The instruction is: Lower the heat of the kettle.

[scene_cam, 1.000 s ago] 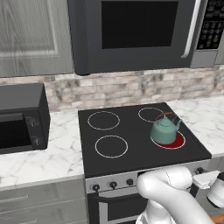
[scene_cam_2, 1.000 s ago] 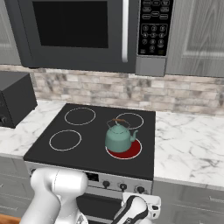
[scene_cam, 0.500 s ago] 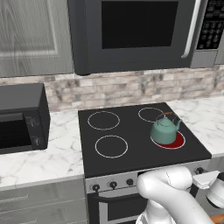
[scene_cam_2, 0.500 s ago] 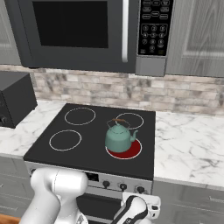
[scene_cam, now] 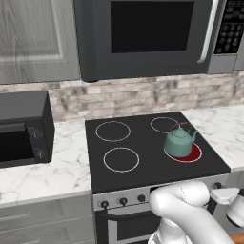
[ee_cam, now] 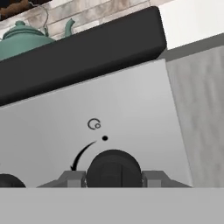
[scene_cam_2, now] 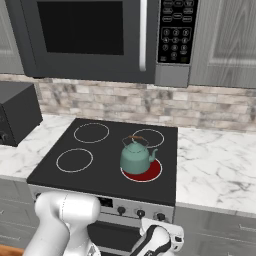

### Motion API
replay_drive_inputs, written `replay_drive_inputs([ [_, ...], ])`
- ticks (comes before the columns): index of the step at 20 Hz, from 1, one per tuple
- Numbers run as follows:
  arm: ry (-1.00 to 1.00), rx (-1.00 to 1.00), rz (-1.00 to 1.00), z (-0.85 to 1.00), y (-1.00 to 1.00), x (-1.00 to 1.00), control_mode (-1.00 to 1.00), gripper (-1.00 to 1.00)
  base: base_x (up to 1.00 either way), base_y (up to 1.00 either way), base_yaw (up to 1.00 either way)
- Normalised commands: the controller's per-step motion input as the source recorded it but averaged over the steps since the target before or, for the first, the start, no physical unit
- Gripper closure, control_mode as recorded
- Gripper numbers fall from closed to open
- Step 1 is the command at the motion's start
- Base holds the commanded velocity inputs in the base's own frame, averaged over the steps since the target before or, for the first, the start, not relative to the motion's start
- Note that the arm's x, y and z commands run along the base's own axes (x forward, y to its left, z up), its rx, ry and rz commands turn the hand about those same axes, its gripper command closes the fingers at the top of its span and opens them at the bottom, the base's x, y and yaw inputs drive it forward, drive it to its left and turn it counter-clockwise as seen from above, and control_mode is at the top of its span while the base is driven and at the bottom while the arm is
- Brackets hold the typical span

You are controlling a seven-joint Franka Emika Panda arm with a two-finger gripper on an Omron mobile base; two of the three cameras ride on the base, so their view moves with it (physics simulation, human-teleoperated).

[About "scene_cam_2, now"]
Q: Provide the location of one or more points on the black oven door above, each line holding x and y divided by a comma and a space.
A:
113, 236

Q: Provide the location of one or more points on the black oven knob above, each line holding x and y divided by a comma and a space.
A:
121, 210
161, 216
140, 213

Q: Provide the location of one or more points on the black hob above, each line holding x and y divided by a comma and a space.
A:
100, 166

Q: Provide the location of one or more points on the grey drawer front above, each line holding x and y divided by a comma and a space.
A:
216, 236
15, 226
13, 191

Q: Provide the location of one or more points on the black toaster oven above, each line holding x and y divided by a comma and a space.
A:
16, 113

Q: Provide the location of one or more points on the teal kettle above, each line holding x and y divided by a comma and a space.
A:
135, 160

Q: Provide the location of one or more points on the silver oven front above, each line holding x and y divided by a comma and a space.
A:
133, 206

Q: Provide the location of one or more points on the grey microwave oven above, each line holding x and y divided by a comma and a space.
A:
100, 40

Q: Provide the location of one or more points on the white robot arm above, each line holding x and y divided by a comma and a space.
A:
66, 216

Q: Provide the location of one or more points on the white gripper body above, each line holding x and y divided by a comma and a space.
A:
168, 227

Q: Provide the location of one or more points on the grey cupboard door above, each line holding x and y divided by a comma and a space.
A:
226, 43
8, 36

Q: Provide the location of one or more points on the grey microwave door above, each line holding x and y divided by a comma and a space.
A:
80, 36

